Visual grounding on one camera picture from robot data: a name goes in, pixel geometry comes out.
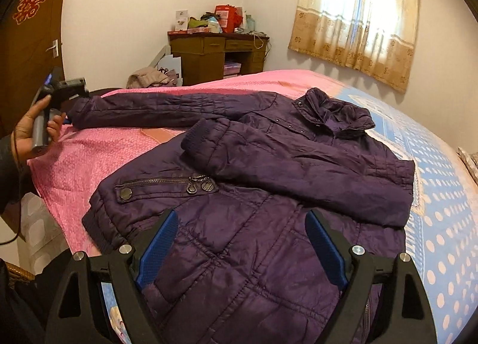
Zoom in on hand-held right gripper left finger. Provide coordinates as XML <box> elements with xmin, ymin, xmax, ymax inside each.
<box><xmin>45</xmin><ymin>209</ymin><xmax>180</xmax><ymax>344</ymax></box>

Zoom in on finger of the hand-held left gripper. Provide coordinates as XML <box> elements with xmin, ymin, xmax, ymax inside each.
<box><xmin>63</xmin><ymin>80</ymin><xmax>91</xmax><ymax>101</ymax></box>

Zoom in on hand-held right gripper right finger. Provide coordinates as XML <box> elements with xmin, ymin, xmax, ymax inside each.
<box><xmin>304</xmin><ymin>210</ymin><xmax>437</xmax><ymax>344</ymax></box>

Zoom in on purple quilted jacket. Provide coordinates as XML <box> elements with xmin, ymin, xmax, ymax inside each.
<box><xmin>69</xmin><ymin>87</ymin><xmax>417</xmax><ymax>344</ymax></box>

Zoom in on person's left forearm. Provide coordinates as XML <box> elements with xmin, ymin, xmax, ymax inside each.
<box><xmin>0</xmin><ymin>134</ymin><xmax>25</xmax><ymax>218</ymax></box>

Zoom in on beige clothes pile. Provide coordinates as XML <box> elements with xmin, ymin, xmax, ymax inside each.
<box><xmin>126</xmin><ymin>67</ymin><xmax>183</xmax><ymax>89</ymax></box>

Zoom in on pile of clothes on desk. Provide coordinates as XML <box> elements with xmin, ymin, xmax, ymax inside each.
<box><xmin>188</xmin><ymin>11</ymin><xmax>221</xmax><ymax>31</ymax></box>

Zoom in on person's left hand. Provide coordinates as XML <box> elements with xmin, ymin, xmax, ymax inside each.
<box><xmin>11</xmin><ymin>94</ymin><xmax>68</xmax><ymax>162</ymax></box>

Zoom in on brown wooden door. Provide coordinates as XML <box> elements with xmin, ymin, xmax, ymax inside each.
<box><xmin>0</xmin><ymin>0</ymin><xmax>75</xmax><ymax>135</ymax></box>

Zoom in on pink patterned blanket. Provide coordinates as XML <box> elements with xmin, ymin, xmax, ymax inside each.
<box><xmin>28</xmin><ymin>69</ymin><xmax>337</xmax><ymax>255</ymax></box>

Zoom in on white cardboard box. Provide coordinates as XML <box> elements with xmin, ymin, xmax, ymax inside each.
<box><xmin>155</xmin><ymin>45</ymin><xmax>183</xmax><ymax>79</ymax></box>

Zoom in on red paper door decoration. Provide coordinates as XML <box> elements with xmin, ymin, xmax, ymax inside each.
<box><xmin>13</xmin><ymin>0</ymin><xmax>47</xmax><ymax>25</ymax></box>

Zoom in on grey patterned mattress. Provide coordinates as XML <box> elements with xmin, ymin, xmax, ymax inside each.
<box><xmin>20</xmin><ymin>195</ymin><xmax>75</xmax><ymax>275</ymax></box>

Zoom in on blue dotted bedsheet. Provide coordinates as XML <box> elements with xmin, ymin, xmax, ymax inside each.
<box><xmin>99</xmin><ymin>82</ymin><xmax>478</xmax><ymax>344</ymax></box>

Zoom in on wooden desk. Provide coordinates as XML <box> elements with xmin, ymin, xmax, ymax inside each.
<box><xmin>168</xmin><ymin>31</ymin><xmax>270</xmax><ymax>87</ymax></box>

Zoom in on wicker chair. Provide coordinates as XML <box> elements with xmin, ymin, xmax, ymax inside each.
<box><xmin>0</xmin><ymin>258</ymin><xmax>37</xmax><ymax>294</ymax></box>

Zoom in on dark cloth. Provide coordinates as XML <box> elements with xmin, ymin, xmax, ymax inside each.
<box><xmin>0</xmin><ymin>254</ymin><xmax>71</xmax><ymax>344</ymax></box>

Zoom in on pink storage boxes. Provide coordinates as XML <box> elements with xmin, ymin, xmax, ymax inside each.
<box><xmin>224</xmin><ymin>61</ymin><xmax>243</xmax><ymax>79</ymax></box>

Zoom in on patterned pillow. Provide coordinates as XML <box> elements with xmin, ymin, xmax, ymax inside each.
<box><xmin>457</xmin><ymin>147</ymin><xmax>478</xmax><ymax>177</ymax></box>

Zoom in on beige window curtain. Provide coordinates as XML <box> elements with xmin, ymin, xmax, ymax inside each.
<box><xmin>287</xmin><ymin>0</ymin><xmax>421</xmax><ymax>94</ymax></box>

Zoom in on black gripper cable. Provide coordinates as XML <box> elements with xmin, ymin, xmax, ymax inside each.
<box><xmin>0</xmin><ymin>129</ymin><xmax>28</xmax><ymax>245</ymax></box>

